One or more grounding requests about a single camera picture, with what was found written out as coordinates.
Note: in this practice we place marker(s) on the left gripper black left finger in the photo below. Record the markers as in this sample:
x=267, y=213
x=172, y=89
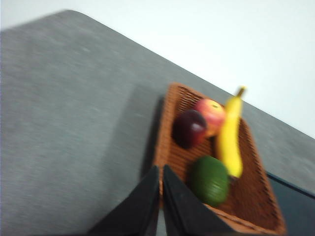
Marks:
x=137, y=211

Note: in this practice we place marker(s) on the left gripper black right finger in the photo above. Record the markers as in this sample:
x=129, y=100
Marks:
x=184, y=211

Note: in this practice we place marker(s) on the green avocado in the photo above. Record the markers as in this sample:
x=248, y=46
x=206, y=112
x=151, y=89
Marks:
x=209, y=182

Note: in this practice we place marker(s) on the brown wicker basket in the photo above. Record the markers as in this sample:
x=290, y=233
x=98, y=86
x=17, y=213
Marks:
x=248, y=191

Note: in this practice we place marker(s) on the yellow banana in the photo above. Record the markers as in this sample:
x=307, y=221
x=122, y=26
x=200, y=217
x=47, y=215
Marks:
x=230, y=142

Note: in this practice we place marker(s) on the dark red plum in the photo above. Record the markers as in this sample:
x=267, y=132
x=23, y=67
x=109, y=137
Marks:
x=188, y=129

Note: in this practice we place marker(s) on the red yellow apple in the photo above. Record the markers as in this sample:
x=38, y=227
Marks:
x=212, y=115

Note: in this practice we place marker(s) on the black rectangular tray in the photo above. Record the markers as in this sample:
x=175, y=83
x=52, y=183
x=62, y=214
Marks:
x=295, y=206

